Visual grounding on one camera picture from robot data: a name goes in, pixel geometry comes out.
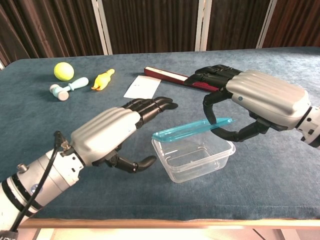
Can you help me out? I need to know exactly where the clear teal plastic container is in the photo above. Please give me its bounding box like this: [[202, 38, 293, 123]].
[[152, 117, 237, 143]]

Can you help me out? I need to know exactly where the white partition post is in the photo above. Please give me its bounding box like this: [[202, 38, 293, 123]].
[[90, 0, 114, 56], [194, 0, 212, 52], [255, 0, 279, 49]]

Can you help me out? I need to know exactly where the light blue toy hammer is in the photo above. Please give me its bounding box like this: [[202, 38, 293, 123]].
[[49, 77, 90, 102]]

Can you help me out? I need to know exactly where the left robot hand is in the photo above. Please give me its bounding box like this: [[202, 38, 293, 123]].
[[70, 96, 179, 174]]

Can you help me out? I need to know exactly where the white paper card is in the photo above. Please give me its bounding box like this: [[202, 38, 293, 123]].
[[123, 75, 162, 99]]

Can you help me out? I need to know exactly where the long dark red box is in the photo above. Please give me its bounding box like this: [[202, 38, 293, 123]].
[[144, 66, 221, 93]]

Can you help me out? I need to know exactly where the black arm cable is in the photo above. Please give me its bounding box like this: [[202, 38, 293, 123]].
[[8, 130, 66, 235]]

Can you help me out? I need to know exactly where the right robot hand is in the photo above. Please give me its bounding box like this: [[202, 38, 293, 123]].
[[183, 64, 313, 143]]

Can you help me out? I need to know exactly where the yellow rubber chicken toy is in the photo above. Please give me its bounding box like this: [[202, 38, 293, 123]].
[[90, 68, 116, 91]]

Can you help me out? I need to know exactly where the yellow-green tennis ball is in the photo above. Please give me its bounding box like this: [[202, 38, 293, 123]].
[[53, 62, 75, 82]]

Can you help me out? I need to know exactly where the blue-grey table cloth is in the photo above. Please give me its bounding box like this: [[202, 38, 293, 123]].
[[0, 46, 320, 223]]

